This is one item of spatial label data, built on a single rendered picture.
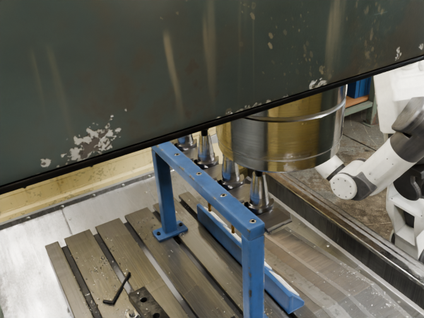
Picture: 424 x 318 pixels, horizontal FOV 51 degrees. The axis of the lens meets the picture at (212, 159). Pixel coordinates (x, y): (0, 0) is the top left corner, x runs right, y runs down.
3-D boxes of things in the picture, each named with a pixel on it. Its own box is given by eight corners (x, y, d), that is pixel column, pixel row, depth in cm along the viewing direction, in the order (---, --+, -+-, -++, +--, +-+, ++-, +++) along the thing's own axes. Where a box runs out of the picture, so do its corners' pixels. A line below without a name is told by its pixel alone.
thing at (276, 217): (280, 207, 94) (280, 204, 94) (296, 220, 90) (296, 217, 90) (253, 219, 91) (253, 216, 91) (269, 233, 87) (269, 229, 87)
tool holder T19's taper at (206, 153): (194, 156, 111) (192, 132, 108) (209, 151, 113) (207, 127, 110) (202, 164, 108) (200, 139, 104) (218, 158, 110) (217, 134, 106)
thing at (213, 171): (224, 164, 111) (224, 161, 110) (236, 173, 107) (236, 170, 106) (200, 173, 108) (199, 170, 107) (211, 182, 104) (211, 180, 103)
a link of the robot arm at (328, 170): (313, 146, 140) (358, 192, 135) (295, 159, 133) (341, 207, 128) (332, 125, 132) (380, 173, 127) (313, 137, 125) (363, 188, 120)
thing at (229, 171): (216, 176, 103) (215, 151, 99) (231, 170, 105) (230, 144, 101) (229, 185, 100) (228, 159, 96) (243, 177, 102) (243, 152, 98)
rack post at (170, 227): (180, 221, 141) (171, 139, 126) (188, 230, 137) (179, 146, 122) (151, 233, 137) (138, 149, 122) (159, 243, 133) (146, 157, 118)
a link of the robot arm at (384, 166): (374, 195, 132) (428, 151, 116) (353, 215, 124) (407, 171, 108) (346, 166, 135) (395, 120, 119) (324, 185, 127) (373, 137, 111)
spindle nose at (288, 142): (192, 141, 60) (185, 53, 54) (277, 107, 68) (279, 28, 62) (277, 192, 49) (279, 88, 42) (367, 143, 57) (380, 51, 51)
